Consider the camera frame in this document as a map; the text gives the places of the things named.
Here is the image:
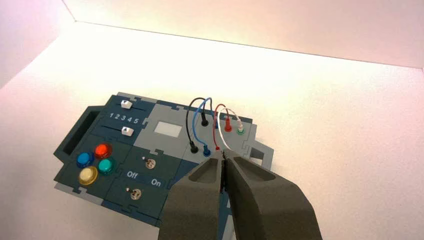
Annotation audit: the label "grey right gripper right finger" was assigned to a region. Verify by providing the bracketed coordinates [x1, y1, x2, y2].
[222, 149, 324, 240]

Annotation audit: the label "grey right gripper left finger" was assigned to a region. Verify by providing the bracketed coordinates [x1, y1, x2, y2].
[157, 157, 223, 240]

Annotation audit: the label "dark blue grey control box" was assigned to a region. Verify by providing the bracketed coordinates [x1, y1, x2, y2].
[52, 92, 275, 240]

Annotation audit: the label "small white display window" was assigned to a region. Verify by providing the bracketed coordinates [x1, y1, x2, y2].
[153, 121, 183, 138]

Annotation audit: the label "green round push button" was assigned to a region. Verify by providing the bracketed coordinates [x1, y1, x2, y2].
[97, 157, 116, 176]

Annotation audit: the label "red round push button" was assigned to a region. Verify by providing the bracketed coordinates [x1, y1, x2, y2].
[94, 143, 113, 160]

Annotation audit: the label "yellow round push button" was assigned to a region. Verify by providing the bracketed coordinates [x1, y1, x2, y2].
[78, 165, 99, 187]

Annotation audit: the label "blue round push button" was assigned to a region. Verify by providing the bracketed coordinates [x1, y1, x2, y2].
[76, 151, 95, 169]

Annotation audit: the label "plugged cable jacks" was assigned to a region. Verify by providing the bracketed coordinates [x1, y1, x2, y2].
[192, 96, 220, 158]

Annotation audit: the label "black jumper cable with plugs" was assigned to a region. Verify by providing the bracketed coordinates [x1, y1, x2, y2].
[185, 97, 210, 155]

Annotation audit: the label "metal toggle switch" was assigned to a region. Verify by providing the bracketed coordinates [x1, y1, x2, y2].
[126, 187, 143, 201]
[142, 156, 157, 170]

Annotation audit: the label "white jumper cable with plugs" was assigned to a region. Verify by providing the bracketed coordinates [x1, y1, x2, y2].
[216, 107, 245, 152]

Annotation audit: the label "red jumper cable with plugs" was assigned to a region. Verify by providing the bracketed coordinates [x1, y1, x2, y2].
[213, 103, 233, 153]

